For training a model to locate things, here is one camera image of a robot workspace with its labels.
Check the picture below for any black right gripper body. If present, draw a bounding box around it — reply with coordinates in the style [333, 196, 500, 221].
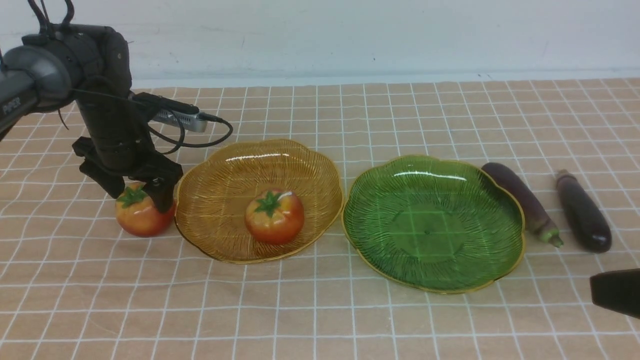
[589, 268, 640, 319]

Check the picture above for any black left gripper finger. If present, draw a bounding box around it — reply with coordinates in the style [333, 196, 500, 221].
[79, 159, 125, 199]
[145, 177, 177, 214]

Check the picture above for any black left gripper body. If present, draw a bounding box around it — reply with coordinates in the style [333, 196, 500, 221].
[72, 92, 183, 182]

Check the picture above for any red-orange toy tomato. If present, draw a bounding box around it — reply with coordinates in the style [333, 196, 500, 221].
[244, 188, 306, 245]
[115, 182, 176, 238]

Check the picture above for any dark purple toy eggplant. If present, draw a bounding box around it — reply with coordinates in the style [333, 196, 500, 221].
[555, 169, 613, 254]

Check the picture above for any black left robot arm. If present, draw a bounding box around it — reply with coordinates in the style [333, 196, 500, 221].
[1, 24, 183, 212]

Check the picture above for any amber ribbed plastic plate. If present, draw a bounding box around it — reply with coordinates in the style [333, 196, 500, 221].
[174, 139, 345, 264]

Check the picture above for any purple toy eggplant green stem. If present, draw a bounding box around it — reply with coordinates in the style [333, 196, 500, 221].
[481, 162, 564, 249]

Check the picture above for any green ribbed plastic plate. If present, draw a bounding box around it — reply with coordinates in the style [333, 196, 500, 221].
[342, 154, 526, 294]

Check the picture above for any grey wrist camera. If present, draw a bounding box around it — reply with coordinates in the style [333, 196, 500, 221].
[130, 92, 208, 133]

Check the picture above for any black camera cable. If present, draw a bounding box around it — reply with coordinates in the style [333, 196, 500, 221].
[0, 0, 234, 155]

